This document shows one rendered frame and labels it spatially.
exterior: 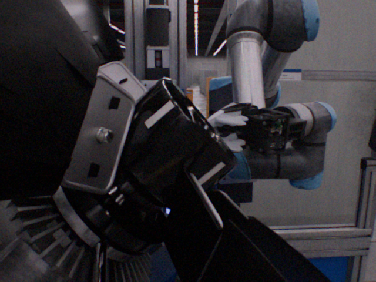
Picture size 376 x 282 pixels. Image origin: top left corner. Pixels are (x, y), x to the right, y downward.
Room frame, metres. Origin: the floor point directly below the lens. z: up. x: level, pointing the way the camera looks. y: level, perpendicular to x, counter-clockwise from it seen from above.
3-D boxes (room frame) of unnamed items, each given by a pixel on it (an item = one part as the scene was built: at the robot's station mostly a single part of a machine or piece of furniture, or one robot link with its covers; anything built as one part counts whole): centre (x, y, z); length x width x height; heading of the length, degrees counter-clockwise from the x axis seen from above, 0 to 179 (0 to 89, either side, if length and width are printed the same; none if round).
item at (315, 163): (0.69, -0.24, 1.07); 0.11 x 0.08 x 0.11; 91
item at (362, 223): (0.80, -0.47, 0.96); 0.03 x 0.03 x 0.20; 2
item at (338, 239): (0.78, -0.04, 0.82); 0.90 x 0.04 x 0.08; 92
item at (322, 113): (0.69, -0.26, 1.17); 0.11 x 0.08 x 0.09; 129
